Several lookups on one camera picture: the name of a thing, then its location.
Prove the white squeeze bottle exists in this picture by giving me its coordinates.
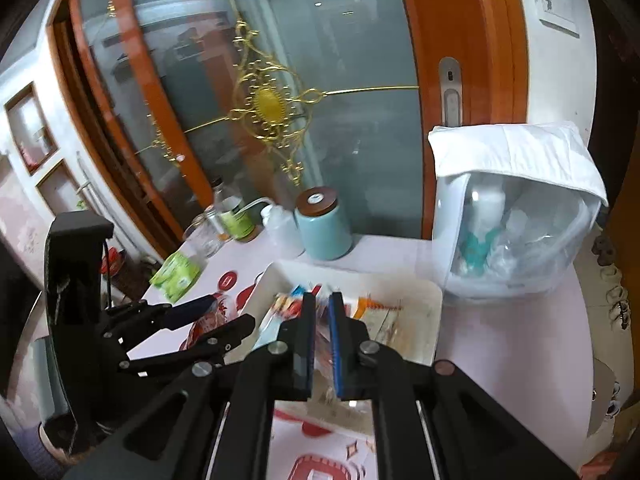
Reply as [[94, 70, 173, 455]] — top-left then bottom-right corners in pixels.
[[235, 199, 306, 260]]

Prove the white teal bottle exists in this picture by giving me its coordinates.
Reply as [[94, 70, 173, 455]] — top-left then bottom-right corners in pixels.
[[460, 185, 506, 276]]

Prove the silver door handle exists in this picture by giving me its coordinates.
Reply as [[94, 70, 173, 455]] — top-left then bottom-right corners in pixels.
[[438, 57, 462, 126]]

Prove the clear bottle dark cap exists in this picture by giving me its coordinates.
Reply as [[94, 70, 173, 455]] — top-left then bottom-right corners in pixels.
[[209, 176, 231, 216]]

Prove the white cloth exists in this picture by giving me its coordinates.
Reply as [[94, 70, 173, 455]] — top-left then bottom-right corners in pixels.
[[427, 121, 610, 207]]

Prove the white wooden cabinet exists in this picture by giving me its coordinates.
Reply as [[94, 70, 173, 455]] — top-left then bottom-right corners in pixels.
[[0, 77, 131, 261]]

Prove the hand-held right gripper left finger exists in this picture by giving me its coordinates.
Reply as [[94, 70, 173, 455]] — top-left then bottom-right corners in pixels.
[[65, 291, 317, 480]]

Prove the teal canister brown lid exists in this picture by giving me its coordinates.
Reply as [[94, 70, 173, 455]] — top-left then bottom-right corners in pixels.
[[294, 186, 353, 261]]

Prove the gold door ornament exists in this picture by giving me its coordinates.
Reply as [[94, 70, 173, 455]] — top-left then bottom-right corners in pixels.
[[107, 0, 421, 183]]

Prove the person's left forearm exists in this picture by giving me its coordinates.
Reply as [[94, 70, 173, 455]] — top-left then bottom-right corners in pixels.
[[10, 420, 96, 476]]

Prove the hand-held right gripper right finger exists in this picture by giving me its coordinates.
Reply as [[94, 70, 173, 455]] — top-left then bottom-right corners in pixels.
[[327, 291, 581, 480]]

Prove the white wall switch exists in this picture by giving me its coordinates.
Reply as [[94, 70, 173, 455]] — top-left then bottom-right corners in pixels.
[[532, 0, 581, 38]]

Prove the white rectangular tray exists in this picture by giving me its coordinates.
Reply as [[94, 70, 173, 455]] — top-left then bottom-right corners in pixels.
[[235, 259, 445, 366]]

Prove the white plastic storage box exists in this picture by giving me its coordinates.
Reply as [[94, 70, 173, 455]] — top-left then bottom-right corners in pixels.
[[429, 160, 601, 306]]

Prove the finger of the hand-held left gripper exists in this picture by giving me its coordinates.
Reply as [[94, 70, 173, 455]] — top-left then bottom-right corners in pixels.
[[117, 314, 257, 376], [97, 295, 219, 348]]

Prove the wooden glass door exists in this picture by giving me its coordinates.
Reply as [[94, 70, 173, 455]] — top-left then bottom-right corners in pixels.
[[47, 0, 531, 261]]

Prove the clear snack packet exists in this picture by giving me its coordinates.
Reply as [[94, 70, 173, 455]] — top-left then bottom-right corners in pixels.
[[312, 295, 351, 411]]

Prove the green packet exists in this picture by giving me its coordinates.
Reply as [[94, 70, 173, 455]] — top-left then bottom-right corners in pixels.
[[149, 251, 202, 304]]

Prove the red yellow snack packet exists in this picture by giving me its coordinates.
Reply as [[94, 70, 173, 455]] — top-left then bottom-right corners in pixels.
[[270, 290, 303, 321]]

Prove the clear glass jar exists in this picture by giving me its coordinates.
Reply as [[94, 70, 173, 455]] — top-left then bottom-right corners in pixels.
[[182, 210, 226, 261]]

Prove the glass jar green label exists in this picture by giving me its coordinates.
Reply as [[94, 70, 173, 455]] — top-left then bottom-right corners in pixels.
[[220, 196, 263, 243]]

